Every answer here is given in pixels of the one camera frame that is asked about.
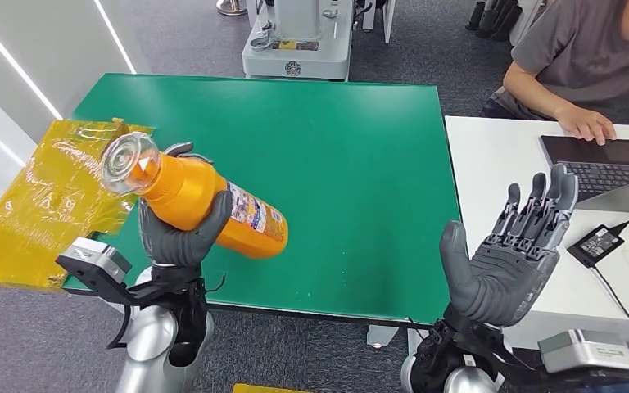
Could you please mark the person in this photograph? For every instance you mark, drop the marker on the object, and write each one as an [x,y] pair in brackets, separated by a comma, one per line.
[580,54]

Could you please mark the green table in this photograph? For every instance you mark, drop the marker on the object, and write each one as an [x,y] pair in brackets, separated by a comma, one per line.
[320,163]

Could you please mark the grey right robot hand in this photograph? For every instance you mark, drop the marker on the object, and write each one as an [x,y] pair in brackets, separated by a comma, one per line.
[501,282]

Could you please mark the black power adapter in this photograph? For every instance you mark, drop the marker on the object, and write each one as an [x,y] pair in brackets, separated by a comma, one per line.
[595,245]

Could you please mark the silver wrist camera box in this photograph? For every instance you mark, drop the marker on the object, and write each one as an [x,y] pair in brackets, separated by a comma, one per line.
[97,263]
[586,350]

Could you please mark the person's hand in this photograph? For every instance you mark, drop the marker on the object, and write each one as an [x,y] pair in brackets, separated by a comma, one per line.
[586,126]

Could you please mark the yellow plastic sheet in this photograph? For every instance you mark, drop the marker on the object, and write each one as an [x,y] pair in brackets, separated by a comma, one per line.
[21,228]

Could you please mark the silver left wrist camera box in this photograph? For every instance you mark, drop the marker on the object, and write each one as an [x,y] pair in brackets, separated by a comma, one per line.
[97,263]

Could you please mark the white table foot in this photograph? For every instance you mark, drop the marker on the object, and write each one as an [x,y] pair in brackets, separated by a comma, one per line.
[379,337]

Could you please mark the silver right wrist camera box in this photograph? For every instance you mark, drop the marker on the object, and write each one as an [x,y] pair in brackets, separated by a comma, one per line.
[586,350]

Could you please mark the black chair legs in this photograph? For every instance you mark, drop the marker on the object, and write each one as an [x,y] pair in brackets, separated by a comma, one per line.
[496,21]

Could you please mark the orange bottle with clear cap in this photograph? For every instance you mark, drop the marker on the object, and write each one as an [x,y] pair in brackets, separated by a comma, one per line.
[200,201]

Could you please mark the dark grey laptop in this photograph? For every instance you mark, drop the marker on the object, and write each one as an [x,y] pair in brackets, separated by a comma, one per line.
[607,171]

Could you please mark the white desk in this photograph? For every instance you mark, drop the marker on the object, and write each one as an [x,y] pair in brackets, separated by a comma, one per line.
[488,173]

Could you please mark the yellow floor marker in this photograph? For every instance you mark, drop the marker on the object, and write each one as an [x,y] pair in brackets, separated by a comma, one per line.
[260,389]

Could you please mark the yellow taped box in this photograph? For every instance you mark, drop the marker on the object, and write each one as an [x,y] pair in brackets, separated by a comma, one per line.
[120,129]

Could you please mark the chrome stand base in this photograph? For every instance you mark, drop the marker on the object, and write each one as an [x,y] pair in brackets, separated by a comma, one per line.
[232,7]

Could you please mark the white machine base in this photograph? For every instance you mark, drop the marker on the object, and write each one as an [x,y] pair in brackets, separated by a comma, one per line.
[298,54]

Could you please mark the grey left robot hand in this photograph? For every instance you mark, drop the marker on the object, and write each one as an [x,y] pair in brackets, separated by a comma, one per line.
[176,247]

